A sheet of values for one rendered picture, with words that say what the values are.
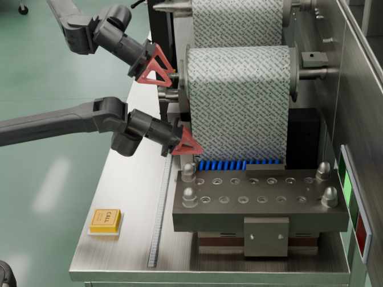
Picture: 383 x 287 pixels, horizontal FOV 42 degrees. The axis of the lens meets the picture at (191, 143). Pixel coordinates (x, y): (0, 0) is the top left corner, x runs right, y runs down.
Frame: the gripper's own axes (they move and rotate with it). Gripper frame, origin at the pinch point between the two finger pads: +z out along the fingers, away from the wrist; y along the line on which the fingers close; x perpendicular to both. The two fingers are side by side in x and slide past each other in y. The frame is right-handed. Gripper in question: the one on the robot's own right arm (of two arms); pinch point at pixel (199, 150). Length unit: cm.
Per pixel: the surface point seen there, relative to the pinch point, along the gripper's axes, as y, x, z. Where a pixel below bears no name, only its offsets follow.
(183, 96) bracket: -7.0, 8.2, -9.4
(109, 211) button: 7.7, -24.5, -14.0
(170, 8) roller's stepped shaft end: -29.4, 19.2, -20.8
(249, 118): 0.3, 14.4, 6.1
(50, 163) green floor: -137, -145, -37
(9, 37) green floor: -338, -195, -124
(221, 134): 0.2, 7.1, 2.4
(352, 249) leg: -14, -21, 66
